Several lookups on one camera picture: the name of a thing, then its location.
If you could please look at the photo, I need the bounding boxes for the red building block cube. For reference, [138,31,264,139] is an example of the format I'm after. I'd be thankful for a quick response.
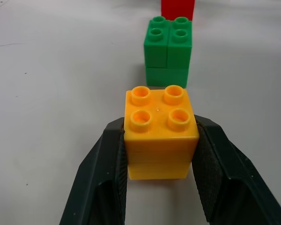
[161,0,194,22]

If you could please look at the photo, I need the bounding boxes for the green studded building block cube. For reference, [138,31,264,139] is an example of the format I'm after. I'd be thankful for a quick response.
[143,15,193,89]

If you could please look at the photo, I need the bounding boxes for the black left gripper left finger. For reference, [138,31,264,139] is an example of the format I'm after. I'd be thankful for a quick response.
[59,117,128,225]

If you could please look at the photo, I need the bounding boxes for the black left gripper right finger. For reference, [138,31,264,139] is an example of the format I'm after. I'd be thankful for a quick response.
[192,114,281,225]

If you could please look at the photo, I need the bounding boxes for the yellow studded building block cube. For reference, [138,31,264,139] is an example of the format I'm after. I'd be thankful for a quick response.
[123,85,200,180]

